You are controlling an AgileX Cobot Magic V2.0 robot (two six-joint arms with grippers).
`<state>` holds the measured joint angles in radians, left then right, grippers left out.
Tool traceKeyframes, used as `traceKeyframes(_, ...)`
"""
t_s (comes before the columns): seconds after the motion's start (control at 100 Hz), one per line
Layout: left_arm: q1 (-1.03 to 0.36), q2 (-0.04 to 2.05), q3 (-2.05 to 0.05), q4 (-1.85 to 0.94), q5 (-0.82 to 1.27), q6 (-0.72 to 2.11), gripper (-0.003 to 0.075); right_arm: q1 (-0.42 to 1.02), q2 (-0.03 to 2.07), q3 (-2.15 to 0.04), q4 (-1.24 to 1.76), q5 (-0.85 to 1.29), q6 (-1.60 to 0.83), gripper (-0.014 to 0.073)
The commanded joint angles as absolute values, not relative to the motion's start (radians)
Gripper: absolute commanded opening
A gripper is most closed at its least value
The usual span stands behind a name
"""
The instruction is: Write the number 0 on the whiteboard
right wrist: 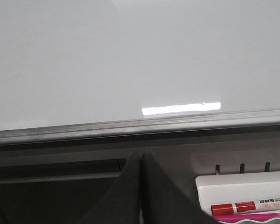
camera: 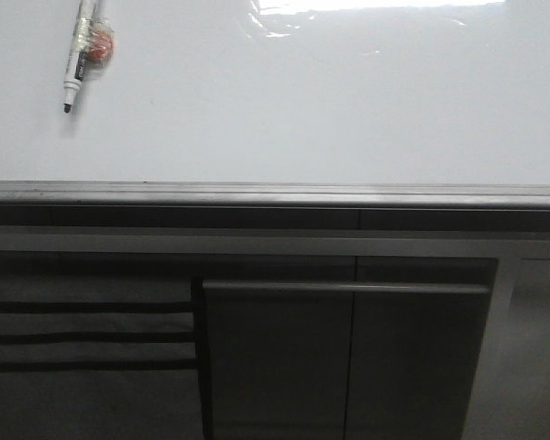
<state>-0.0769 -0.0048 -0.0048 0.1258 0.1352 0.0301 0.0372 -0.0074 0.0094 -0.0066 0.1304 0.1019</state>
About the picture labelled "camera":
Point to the white whiteboard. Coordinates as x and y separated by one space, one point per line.
341 92

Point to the grey whiteboard stand frame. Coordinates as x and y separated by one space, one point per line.
509 249

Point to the red magnet taped to marker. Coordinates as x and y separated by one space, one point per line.
101 42

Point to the white black-tip whiteboard marker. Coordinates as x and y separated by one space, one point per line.
78 55

